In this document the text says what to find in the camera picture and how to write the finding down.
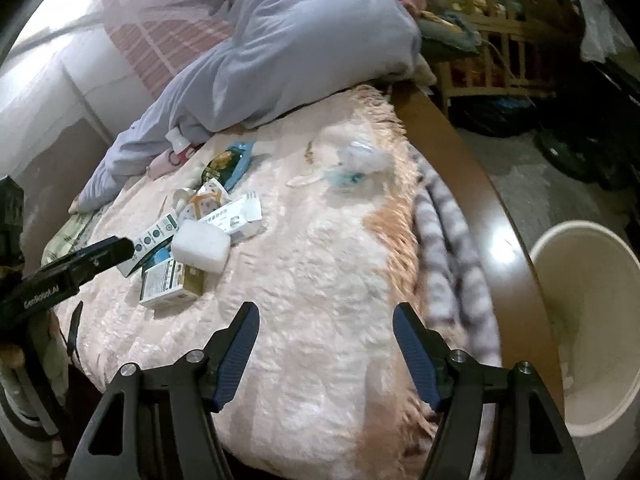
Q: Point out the white and orange box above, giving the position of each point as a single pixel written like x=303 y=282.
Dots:
x=205 y=197

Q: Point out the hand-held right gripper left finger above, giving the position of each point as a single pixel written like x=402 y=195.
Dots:
x=239 y=355

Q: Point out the pink white small bottle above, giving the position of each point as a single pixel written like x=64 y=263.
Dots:
x=162 y=165

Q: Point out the wooden crib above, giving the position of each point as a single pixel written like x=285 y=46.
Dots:
x=495 y=60

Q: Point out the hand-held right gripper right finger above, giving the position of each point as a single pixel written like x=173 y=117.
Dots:
x=412 y=355

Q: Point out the pink fluffy blanket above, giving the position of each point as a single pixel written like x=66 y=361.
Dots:
x=325 y=285

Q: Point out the clear crumpled plastic bag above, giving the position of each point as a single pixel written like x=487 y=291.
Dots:
x=362 y=160

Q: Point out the white medicine box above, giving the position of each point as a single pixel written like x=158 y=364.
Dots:
x=237 y=217

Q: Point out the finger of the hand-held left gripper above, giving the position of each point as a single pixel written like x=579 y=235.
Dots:
x=107 y=255

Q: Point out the black bag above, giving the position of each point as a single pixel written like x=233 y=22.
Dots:
x=492 y=115

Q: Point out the person's left hand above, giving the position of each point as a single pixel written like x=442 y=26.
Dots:
x=11 y=355

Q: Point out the green patterned cloth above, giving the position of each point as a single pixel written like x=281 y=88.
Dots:
x=67 y=237

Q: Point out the white and gold box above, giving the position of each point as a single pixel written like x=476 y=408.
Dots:
x=170 y=285

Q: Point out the long white box green circles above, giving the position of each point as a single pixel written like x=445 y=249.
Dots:
x=152 y=240

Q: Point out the blue snack packet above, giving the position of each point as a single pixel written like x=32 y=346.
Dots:
x=244 y=157

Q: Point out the green snack packet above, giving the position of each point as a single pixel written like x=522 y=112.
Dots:
x=217 y=167

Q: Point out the black fan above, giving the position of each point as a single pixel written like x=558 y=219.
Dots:
x=585 y=160

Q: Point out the white foam block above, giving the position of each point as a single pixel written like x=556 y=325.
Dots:
x=200 y=247

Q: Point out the brown wooden bed frame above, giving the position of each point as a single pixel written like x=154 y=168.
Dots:
x=465 y=160

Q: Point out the grey striped blanket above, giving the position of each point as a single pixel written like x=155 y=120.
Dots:
x=440 y=240

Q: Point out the beige plastic bucket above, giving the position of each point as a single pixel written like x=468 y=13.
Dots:
x=590 y=310

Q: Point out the white hanging cloth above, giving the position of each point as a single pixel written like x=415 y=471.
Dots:
x=605 y=25

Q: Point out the pink striped bedsheet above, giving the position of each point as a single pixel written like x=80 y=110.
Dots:
x=170 y=40

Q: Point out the grey green cloth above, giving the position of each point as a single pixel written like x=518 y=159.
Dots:
x=447 y=32

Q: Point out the lavender quilt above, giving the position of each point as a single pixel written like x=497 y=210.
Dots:
x=300 y=50

